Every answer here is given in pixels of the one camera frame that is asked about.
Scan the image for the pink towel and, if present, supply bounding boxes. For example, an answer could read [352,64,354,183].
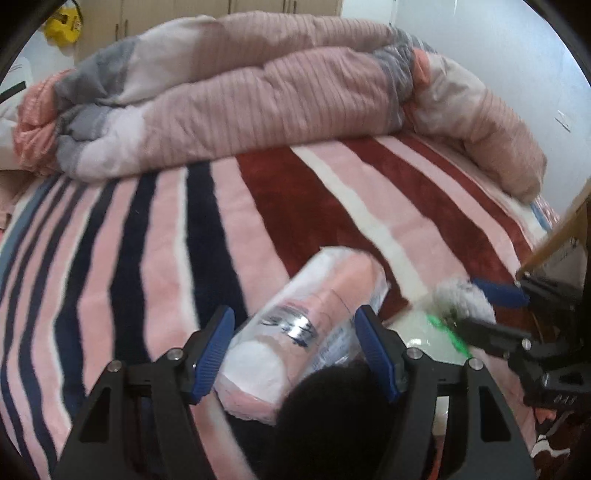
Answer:
[215,247,389,423]

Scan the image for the white cloth with black stripe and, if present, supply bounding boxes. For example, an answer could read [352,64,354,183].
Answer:
[0,54,34,171]

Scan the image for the folded pink grey quilt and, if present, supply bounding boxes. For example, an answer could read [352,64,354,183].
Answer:
[13,13,548,205]

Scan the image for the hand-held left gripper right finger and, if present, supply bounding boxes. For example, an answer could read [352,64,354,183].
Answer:
[355,305,539,480]

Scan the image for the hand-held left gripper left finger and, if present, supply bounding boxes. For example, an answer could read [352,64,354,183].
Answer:
[54,305,236,480]

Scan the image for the striped fleece blanket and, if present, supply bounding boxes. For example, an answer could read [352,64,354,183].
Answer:
[0,133,563,480]

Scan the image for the wooden board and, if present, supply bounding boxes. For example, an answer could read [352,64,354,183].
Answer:
[519,178,591,278]

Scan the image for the yellow bag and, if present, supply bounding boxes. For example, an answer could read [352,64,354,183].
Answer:
[44,4,85,45]

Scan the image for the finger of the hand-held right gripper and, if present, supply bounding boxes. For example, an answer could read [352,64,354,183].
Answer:
[471,277,530,306]
[456,318,534,363]

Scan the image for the black fuzzy cloth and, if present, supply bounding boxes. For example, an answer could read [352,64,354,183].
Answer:
[274,359,439,480]

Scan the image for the wooden wardrobe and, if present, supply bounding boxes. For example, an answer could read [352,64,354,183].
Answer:
[75,0,343,64]

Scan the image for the brown white patterned cloth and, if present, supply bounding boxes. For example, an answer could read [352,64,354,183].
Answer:
[530,436,585,464]

